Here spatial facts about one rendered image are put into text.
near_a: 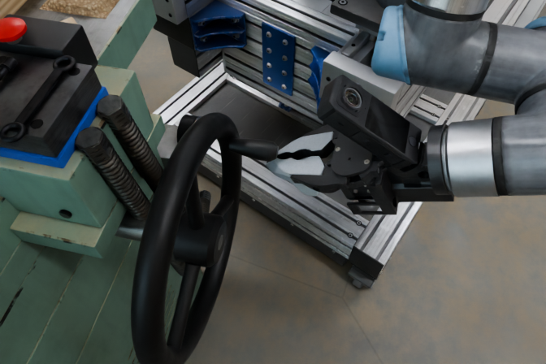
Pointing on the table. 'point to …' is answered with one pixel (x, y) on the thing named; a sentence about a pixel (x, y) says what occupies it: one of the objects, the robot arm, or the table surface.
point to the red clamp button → (11, 29)
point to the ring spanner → (36, 100)
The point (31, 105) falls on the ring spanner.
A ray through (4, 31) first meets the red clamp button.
